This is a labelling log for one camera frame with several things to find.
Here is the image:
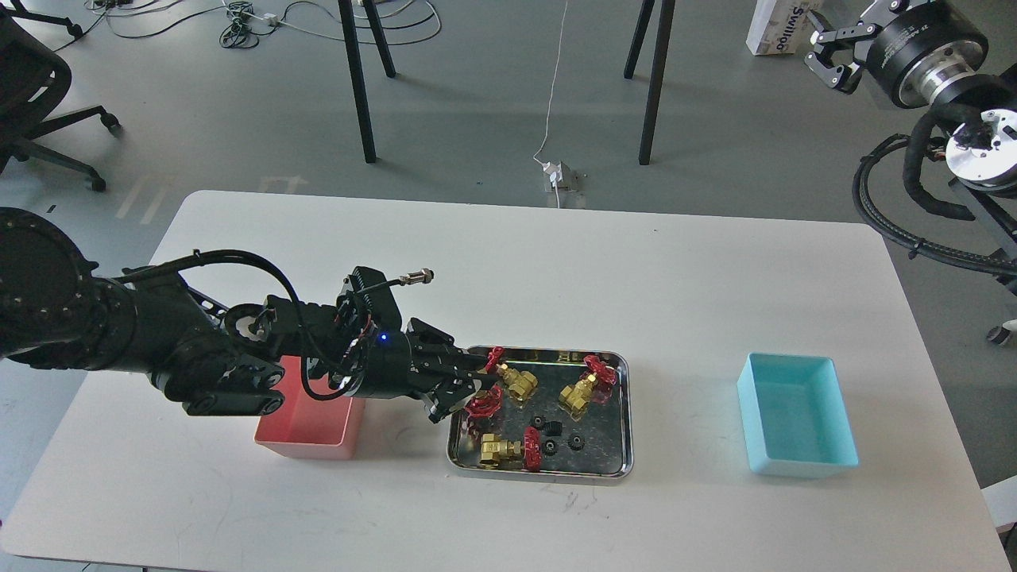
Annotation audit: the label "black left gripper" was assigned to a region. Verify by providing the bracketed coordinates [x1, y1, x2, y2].
[346, 319, 505, 423]

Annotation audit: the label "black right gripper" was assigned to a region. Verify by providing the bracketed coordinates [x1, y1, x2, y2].
[804, 0, 989, 109]

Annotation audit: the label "brass valve red handle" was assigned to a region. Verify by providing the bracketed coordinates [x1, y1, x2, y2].
[464, 383, 504, 431]
[557, 354, 618, 421]
[485, 346, 539, 404]
[479, 427, 543, 472]

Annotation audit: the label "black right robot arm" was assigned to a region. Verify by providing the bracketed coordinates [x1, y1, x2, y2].
[804, 1, 1016, 291]

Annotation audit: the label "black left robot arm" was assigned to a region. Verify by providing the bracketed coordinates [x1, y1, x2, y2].
[1, 207, 498, 423]

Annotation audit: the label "white cardboard box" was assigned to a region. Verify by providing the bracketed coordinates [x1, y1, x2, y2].
[745, 1, 824, 56]

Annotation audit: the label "pink plastic box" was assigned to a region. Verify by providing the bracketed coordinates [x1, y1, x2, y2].
[253, 356, 366, 460]

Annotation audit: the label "blue plastic box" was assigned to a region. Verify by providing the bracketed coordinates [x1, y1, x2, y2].
[737, 352, 860, 478]

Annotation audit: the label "metal tray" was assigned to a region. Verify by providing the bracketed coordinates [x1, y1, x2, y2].
[447, 346, 633, 481]

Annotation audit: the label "black table leg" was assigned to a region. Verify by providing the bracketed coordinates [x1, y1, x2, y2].
[622, 1, 676, 165]
[338, 1, 396, 165]

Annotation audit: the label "white power adapter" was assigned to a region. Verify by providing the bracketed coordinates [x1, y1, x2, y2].
[541, 160, 582, 193]

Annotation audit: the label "black office chair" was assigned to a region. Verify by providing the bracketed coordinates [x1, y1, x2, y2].
[1, 7, 120, 192]

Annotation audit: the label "brass valve red handle top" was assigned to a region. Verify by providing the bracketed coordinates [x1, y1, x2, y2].
[485, 346, 539, 404]

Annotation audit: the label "brass valve red handle bottom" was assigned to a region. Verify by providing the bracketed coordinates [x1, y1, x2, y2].
[479, 427, 543, 472]

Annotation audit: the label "white cable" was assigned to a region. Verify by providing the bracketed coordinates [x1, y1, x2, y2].
[532, 0, 570, 209]

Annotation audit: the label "black floor cables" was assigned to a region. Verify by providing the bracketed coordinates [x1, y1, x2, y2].
[83, 0, 443, 50]

